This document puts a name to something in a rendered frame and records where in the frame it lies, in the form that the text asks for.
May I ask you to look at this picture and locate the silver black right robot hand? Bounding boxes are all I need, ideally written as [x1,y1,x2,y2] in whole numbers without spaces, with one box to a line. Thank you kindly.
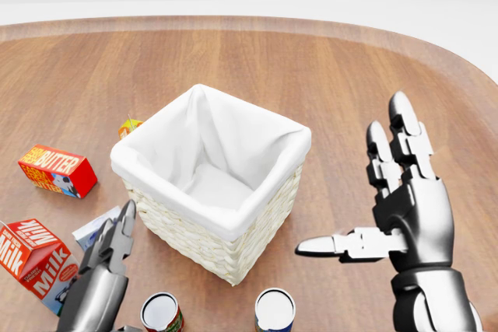
[294,90,456,275]

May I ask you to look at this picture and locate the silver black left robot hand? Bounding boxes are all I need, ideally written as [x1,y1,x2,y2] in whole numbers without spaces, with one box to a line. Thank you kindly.
[56,199,143,332]

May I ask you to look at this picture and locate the white wicker basket with liner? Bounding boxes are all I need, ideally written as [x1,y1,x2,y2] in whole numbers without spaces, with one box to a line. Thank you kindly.
[110,83,313,287]

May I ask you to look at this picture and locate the red-labelled tin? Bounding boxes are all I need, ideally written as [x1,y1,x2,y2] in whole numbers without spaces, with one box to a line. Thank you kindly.
[139,291,185,332]

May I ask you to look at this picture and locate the white and blue flat box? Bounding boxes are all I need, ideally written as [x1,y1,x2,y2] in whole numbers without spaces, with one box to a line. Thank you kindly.
[72,205,122,253]

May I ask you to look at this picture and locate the red and white milk carton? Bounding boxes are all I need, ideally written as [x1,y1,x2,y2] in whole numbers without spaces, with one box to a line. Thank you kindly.
[0,218,81,316]

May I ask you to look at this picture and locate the red butter box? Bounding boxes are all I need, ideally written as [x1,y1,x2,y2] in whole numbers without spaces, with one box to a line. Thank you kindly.
[17,144,98,200]

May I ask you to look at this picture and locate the small orange juice carton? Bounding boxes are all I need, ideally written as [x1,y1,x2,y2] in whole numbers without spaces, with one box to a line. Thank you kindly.
[117,114,144,141]

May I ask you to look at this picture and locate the blue-labelled tin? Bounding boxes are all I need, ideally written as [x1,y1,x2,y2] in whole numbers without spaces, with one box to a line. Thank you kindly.
[254,287,297,332]

